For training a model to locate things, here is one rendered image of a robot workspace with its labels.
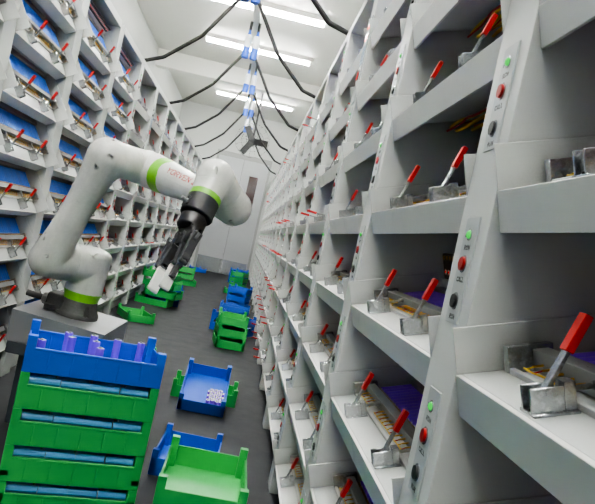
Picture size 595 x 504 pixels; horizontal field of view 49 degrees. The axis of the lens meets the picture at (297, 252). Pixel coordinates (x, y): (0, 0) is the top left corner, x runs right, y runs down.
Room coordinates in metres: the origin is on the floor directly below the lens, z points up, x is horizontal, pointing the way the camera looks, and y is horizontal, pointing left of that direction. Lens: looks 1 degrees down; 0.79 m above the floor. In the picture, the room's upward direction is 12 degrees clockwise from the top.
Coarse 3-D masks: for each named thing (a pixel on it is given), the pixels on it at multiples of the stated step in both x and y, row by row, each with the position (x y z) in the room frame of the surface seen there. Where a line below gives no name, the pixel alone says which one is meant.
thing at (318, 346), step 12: (336, 324) 2.10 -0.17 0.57; (312, 336) 2.10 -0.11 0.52; (324, 336) 2.08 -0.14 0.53; (312, 348) 1.91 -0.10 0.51; (324, 348) 1.93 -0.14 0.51; (312, 360) 1.80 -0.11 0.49; (324, 360) 1.78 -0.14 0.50; (312, 372) 1.80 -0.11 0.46; (324, 372) 1.49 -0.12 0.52; (324, 384) 1.51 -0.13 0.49
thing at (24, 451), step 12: (24, 456) 1.44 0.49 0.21; (36, 456) 1.44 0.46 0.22; (48, 456) 1.44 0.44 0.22; (60, 456) 1.45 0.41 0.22; (72, 456) 1.46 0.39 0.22; (84, 456) 1.47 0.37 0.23; (96, 456) 1.48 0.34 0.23; (108, 456) 1.49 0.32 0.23; (120, 456) 1.52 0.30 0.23; (132, 456) 1.53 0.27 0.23
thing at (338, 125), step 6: (348, 108) 2.27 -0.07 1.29; (342, 114) 2.40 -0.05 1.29; (348, 114) 2.28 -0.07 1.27; (330, 120) 2.79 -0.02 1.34; (336, 120) 2.62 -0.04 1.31; (342, 120) 2.41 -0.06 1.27; (330, 126) 2.79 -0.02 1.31; (336, 126) 2.57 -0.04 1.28; (342, 126) 2.43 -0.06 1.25; (330, 132) 2.75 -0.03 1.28; (336, 132) 2.58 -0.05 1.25; (342, 132) 2.78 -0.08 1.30; (330, 138) 2.76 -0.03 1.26
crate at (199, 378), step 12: (192, 360) 3.04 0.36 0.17; (192, 372) 3.08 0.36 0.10; (204, 372) 3.08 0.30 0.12; (216, 372) 3.08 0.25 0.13; (228, 372) 3.06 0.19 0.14; (192, 384) 2.99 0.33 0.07; (204, 384) 3.01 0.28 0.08; (216, 384) 3.04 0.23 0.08; (228, 384) 2.97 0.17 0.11; (180, 396) 2.78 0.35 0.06; (192, 396) 2.91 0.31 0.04; (204, 396) 2.93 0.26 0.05; (180, 408) 2.80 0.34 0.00; (192, 408) 2.80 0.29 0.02; (204, 408) 2.80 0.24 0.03; (216, 408) 2.80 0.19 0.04
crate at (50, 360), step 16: (32, 320) 1.58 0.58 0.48; (32, 336) 1.41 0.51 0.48; (48, 336) 1.60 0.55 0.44; (64, 336) 1.62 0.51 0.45; (80, 336) 1.63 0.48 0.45; (32, 352) 1.41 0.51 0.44; (48, 352) 1.42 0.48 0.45; (64, 352) 1.43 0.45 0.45; (80, 352) 1.63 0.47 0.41; (128, 352) 1.67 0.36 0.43; (144, 352) 1.68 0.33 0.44; (32, 368) 1.41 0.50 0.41; (48, 368) 1.42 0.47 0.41; (64, 368) 1.43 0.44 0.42; (80, 368) 1.45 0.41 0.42; (96, 368) 1.46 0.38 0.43; (112, 368) 1.47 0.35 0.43; (128, 368) 1.48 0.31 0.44; (144, 368) 1.49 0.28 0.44; (160, 368) 1.50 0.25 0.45; (128, 384) 1.48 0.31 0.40; (144, 384) 1.49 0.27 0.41; (160, 384) 1.51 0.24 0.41
